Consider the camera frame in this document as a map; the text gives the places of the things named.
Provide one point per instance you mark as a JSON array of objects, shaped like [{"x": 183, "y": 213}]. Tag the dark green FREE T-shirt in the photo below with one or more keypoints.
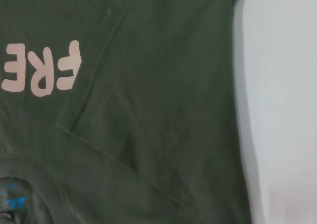
[{"x": 153, "y": 97}]

